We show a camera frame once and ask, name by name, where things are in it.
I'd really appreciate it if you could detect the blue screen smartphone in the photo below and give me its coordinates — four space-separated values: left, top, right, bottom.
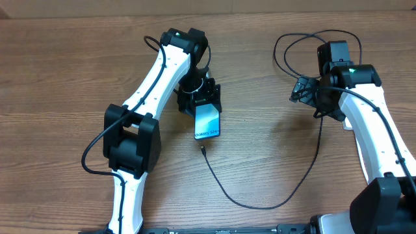
194 104 220 140

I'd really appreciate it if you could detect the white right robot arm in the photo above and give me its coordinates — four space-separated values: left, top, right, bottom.
291 41 415 233

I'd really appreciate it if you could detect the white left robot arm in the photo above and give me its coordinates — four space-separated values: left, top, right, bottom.
103 28 222 233

